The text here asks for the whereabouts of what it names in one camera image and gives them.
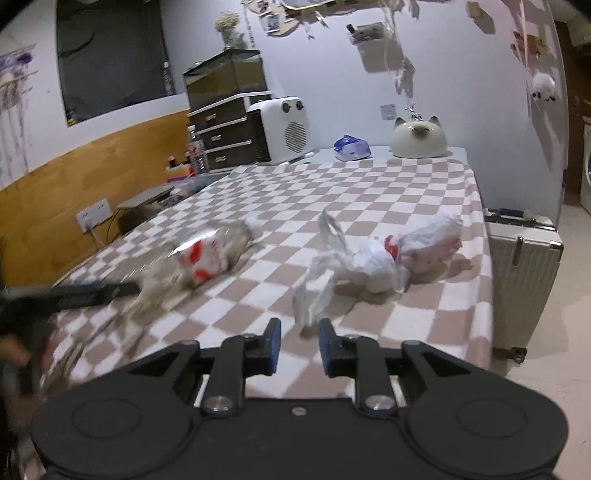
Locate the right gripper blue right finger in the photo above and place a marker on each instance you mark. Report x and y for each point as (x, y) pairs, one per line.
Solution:
(367, 363)

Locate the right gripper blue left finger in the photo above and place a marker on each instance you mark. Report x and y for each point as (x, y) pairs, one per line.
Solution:
(229, 365)

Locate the white plastic bag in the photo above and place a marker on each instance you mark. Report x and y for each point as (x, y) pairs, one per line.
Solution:
(373, 266)
(423, 249)

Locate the clear plastic bottle red label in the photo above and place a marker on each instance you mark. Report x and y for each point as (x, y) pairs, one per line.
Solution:
(186, 262)

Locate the brown white checkered tablecloth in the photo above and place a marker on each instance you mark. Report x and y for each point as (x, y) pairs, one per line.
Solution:
(451, 311)

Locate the rainbow striped box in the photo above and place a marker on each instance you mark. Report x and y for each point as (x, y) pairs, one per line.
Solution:
(178, 171)

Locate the beige ribbed suitcase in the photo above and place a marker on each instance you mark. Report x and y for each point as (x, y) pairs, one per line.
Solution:
(526, 252)

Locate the blue white tissue pack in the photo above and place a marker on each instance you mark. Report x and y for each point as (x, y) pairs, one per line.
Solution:
(349, 148)

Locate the small water bottle red label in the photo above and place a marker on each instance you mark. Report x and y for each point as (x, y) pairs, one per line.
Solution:
(196, 151)

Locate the cat shaped white lamp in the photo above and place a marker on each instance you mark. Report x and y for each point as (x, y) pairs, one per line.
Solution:
(419, 139)

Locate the white cat face heater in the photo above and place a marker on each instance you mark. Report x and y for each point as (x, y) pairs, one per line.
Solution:
(279, 130)

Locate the white dark drawer cabinet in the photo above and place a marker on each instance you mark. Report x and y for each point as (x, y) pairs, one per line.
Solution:
(224, 129)

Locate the dark window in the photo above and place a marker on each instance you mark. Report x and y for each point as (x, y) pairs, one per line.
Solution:
(110, 55)

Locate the glass fish tank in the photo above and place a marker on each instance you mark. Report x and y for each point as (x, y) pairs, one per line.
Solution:
(231, 72)

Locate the white washing machine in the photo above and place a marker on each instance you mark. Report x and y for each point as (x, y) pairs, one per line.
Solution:
(585, 190)

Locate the dried flower bouquet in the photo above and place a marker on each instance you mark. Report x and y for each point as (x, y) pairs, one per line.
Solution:
(226, 24)

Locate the white wall power socket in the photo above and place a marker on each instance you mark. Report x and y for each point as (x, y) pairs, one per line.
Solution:
(93, 215)

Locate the wall mounted clear organizer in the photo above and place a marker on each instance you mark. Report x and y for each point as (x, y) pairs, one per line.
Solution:
(365, 33)

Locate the white plush wall toy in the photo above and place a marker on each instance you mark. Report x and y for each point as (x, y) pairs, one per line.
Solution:
(543, 87)

